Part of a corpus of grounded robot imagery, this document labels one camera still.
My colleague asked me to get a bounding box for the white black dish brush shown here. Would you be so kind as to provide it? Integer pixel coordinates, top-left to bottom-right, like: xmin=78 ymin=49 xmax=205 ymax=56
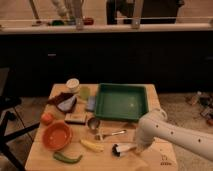
xmin=112 ymin=143 xmax=136 ymax=157

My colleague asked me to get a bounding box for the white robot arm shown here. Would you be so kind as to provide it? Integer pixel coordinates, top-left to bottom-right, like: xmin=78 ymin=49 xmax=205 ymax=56
xmin=134 ymin=108 xmax=213 ymax=162

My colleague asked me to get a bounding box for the red bowl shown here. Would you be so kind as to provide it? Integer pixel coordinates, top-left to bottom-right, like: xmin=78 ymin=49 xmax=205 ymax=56
xmin=42 ymin=121 xmax=73 ymax=151

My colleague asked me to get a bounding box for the green plastic tray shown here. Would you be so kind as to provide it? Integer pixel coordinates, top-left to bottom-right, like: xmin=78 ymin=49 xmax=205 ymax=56
xmin=94 ymin=83 xmax=149 ymax=122

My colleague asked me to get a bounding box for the silver measuring cup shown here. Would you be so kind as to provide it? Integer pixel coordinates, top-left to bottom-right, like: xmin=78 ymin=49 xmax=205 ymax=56
xmin=87 ymin=117 xmax=100 ymax=131

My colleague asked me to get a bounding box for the blue sponge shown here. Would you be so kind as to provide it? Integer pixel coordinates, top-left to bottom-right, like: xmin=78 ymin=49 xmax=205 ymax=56
xmin=86 ymin=96 xmax=96 ymax=112

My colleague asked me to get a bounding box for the wooden block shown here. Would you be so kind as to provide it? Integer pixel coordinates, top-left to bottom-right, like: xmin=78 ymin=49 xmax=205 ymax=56
xmin=65 ymin=114 xmax=87 ymax=124

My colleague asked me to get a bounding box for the pale yellow cup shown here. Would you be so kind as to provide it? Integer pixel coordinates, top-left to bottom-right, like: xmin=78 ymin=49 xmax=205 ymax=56
xmin=79 ymin=86 xmax=90 ymax=100

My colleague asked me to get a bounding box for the green chili pepper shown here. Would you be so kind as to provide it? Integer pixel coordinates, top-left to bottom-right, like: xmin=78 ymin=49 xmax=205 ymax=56
xmin=53 ymin=152 xmax=82 ymax=164

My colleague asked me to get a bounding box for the white round container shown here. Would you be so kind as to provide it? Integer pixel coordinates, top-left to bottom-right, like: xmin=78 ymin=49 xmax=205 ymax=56
xmin=66 ymin=78 xmax=80 ymax=93

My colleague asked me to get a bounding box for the dark red cloth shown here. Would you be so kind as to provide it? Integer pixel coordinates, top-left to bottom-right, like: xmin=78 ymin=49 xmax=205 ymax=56
xmin=47 ymin=92 xmax=76 ymax=105

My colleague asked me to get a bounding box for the small orange tomato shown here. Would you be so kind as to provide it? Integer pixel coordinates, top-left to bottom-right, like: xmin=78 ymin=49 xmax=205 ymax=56
xmin=41 ymin=113 xmax=54 ymax=125

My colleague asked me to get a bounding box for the black chair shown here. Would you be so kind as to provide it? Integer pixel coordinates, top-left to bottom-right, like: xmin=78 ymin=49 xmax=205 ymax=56
xmin=0 ymin=68 xmax=39 ymax=171

